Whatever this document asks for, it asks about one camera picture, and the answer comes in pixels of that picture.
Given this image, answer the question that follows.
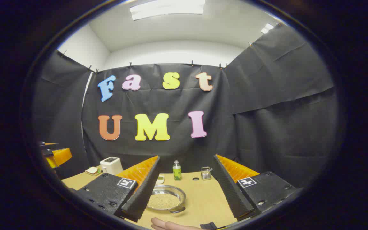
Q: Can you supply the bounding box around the black backdrop cloth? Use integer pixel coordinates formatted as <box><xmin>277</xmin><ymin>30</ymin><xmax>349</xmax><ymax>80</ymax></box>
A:
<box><xmin>32</xmin><ymin>24</ymin><xmax>339</xmax><ymax>189</ymax></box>

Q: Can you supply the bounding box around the large ceiling light panel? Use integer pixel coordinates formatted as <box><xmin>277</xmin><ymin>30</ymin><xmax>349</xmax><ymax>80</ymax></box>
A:
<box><xmin>130</xmin><ymin>0</ymin><xmax>206</xmax><ymax>21</ymax></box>

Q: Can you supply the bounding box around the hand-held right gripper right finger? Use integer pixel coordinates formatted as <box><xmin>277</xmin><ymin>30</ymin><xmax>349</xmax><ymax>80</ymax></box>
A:
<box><xmin>212</xmin><ymin>154</ymin><xmax>299</xmax><ymax>221</ymax></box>

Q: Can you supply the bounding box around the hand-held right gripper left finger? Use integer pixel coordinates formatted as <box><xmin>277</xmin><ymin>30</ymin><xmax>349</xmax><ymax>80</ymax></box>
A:
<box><xmin>71</xmin><ymin>156</ymin><xmax>161</xmax><ymax>223</ymax></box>

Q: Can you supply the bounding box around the small green plate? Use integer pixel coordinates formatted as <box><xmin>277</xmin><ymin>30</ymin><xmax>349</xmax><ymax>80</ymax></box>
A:
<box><xmin>85</xmin><ymin>167</ymin><xmax>102</xmax><ymax>177</ymax></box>

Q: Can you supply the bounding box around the row of backdrop clips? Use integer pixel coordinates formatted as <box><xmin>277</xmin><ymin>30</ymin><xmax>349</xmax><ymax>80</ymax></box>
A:
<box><xmin>59</xmin><ymin>42</ymin><xmax>255</xmax><ymax>74</ymax></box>

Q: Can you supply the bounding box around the pile of yellow soybeans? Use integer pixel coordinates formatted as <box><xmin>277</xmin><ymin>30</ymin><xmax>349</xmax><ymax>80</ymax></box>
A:
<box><xmin>148</xmin><ymin>193</ymin><xmax>180</xmax><ymax>210</ymax></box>

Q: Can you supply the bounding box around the stainless steel pot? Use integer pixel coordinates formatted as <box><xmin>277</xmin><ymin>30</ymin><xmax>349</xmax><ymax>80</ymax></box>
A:
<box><xmin>146</xmin><ymin>185</ymin><xmax>187</xmax><ymax>214</ymax></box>

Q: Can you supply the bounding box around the green tea bottle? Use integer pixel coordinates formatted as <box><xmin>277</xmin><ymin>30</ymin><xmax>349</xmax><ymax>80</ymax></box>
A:
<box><xmin>172</xmin><ymin>160</ymin><xmax>182</xmax><ymax>181</ymax></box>

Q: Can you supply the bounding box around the white toaster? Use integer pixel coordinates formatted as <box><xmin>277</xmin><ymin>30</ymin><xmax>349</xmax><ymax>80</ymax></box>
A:
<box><xmin>100</xmin><ymin>157</ymin><xmax>124</xmax><ymax>175</ymax></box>

